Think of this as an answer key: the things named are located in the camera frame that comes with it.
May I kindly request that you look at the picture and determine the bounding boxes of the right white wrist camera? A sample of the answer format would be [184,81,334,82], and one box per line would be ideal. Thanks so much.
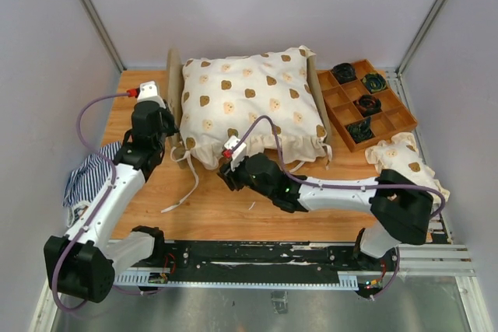
[222,135,247,171]

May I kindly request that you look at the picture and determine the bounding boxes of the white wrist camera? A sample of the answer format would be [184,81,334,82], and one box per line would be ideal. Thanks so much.
[222,135,247,171]
[137,81,164,107]

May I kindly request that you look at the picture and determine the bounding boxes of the orange wooden compartment tray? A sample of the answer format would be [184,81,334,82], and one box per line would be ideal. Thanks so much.
[317,59,417,152]

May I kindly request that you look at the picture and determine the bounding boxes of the white slotted cable duct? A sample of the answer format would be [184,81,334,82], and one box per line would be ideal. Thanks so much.
[114,266,359,291]

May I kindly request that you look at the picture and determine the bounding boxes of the left aluminium frame post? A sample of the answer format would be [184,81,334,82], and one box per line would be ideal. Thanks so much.
[79,0,126,72]

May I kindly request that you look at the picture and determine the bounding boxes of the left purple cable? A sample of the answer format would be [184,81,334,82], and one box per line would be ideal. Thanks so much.
[52,90,141,312]

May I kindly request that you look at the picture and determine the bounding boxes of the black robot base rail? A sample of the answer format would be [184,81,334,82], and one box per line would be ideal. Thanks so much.
[128,241,395,279]

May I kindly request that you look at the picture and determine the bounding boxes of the wooden pet bed frame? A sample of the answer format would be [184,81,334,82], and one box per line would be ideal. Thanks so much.
[166,47,332,172]

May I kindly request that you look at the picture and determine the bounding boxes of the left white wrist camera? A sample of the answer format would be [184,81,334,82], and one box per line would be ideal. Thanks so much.
[137,81,164,107]

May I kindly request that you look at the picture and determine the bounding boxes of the black rolled sock back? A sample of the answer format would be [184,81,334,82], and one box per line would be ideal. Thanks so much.
[331,63,356,85]

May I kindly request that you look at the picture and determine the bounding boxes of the dark green rolled sock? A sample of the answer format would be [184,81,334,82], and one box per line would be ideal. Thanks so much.
[345,117,374,144]

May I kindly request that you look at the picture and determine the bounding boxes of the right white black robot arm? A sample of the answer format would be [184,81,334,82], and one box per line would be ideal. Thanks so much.
[219,153,433,270]

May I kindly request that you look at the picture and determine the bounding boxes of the small bear print pillow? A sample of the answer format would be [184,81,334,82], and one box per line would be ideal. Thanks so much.
[365,132,450,201]

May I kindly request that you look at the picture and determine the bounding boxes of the black orange rolled sock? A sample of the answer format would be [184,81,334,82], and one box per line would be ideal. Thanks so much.
[353,95,381,117]

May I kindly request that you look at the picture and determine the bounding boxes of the green black rolled sock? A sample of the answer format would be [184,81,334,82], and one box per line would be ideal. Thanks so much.
[361,72,388,94]

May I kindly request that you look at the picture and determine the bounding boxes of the bear print bed cushion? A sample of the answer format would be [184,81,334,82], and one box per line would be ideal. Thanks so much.
[179,44,332,172]

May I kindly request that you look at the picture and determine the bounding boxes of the right aluminium frame post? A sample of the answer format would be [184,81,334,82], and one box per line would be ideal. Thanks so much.
[395,0,448,75]

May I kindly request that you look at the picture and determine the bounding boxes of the aluminium frame post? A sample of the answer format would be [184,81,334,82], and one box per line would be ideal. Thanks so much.
[79,0,126,72]
[395,0,448,75]

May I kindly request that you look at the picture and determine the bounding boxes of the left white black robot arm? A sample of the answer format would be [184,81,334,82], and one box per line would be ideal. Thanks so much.
[44,95,178,309]

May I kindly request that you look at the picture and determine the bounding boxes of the striped blue white cloth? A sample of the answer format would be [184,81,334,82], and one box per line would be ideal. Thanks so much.
[62,154,112,228]

